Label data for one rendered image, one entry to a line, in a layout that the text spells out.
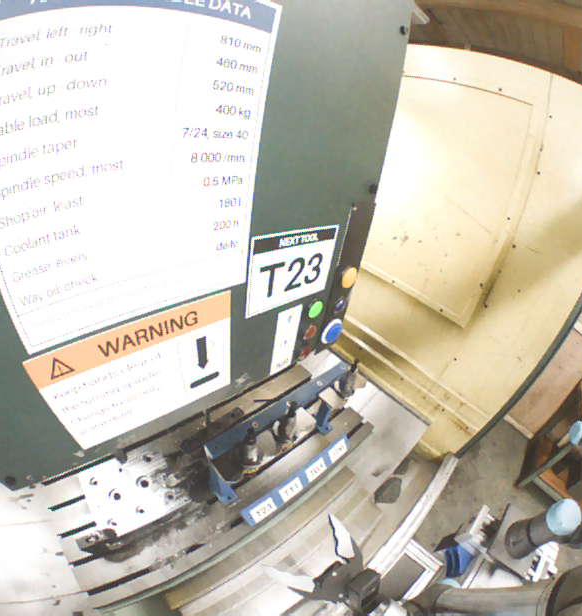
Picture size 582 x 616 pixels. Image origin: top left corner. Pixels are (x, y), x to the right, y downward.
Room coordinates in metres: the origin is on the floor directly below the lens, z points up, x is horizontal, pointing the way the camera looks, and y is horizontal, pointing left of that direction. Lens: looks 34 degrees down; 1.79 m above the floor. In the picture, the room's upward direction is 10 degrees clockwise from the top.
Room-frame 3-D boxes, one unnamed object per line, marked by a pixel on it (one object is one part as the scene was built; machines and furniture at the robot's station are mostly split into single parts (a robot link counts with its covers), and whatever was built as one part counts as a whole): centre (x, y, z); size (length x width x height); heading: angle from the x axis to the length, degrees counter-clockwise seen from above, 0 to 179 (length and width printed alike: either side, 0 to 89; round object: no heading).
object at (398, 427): (0.68, -0.14, 0.75); 0.89 x 0.70 x 0.26; 48
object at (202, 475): (0.24, 0.21, 0.97); 0.13 x 0.03 x 0.15; 138
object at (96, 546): (-0.05, 0.40, 0.97); 0.13 x 0.03 x 0.15; 138
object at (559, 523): (0.01, -0.88, 1.20); 0.13 x 0.12 x 0.14; 59
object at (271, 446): (0.30, 0.00, 1.21); 0.07 x 0.05 x 0.01; 48
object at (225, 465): (0.22, 0.07, 1.21); 0.07 x 0.05 x 0.01; 48
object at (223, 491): (0.25, 0.11, 1.05); 0.10 x 0.05 x 0.30; 48
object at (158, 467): (0.14, 0.36, 0.96); 0.29 x 0.23 x 0.05; 138
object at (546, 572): (-0.23, -1.11, 0.95); 0.28 x 0.13 x 0.09; 45
